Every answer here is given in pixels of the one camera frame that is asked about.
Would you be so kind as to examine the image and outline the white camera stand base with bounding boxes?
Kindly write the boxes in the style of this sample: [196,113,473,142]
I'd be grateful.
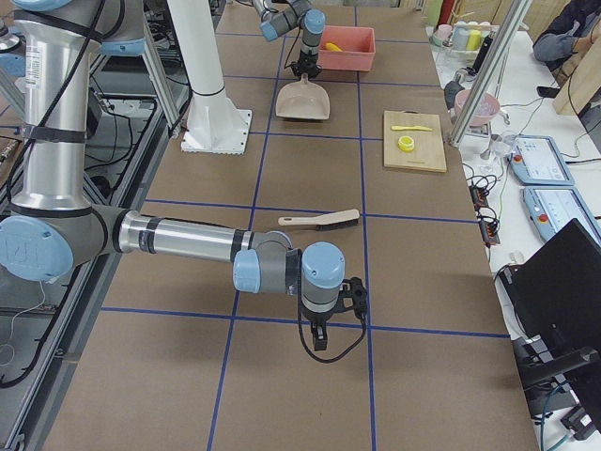
[168,0,253,155]

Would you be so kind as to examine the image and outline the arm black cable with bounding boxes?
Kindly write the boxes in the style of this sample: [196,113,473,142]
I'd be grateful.
[281,0,306,79]
[295,290,368,363]

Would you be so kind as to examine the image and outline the yellow lemon slices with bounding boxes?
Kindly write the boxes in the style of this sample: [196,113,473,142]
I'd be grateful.
[397,135,415,152]

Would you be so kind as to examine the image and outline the stack of pastel cups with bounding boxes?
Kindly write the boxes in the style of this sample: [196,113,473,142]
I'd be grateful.
[430,21,499,53]

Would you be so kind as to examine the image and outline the black power strip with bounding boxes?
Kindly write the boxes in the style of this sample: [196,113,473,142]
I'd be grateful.
[469,186,501,247]

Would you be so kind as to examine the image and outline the black monitor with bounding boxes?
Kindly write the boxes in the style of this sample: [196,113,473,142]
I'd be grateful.
[498,219,600,352]

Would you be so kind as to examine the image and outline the lower teach pendant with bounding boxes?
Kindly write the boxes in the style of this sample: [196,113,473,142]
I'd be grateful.
[522,186,600,243]

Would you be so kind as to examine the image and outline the yellow plastic knife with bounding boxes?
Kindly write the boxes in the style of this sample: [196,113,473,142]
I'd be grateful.
[391,125,433,132]

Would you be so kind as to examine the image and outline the bamboo cutting board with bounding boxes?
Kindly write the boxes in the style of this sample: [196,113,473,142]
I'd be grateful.
[383,111,447,173]

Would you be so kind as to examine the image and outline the beige plastic dustpan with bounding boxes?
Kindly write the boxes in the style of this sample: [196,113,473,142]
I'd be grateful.
[275,73,331,120]

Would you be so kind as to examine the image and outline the upper teach pendant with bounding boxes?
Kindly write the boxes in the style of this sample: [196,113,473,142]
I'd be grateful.
[508,135,575,186]

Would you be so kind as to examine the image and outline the beige hand brush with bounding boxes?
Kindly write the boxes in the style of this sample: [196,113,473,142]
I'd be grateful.
[278,209,361,231]

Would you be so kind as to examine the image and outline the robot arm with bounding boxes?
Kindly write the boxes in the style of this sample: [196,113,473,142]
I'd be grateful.
[1,1,350,357]
[251,1,326,80]

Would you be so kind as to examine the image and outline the teach pendant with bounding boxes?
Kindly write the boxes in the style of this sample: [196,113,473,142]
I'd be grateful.
[508,135,575,186]
[522,186,600,243]

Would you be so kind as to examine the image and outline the seated person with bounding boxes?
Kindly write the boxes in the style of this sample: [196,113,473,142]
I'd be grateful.
[532,0,600,70]

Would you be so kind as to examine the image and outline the pink plastic bin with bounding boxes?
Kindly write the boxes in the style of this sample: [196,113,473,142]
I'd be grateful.
[318,25,376,72]

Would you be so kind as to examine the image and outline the aluminium frame post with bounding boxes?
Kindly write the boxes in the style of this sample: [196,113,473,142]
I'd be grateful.
[449,0,532,148]

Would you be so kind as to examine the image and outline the pink bowl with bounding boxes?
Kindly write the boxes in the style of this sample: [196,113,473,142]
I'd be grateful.
[455,89,501,127]

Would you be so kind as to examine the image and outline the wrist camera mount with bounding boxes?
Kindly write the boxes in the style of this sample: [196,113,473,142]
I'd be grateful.
[336,277,368,321]

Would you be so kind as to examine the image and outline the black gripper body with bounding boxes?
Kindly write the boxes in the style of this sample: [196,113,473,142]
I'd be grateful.
[300,304,342,331]
[291,52,322,79]

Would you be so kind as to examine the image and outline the yellow toy corn cob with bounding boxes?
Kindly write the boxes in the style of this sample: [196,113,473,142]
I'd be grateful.
[325,42,342,52]

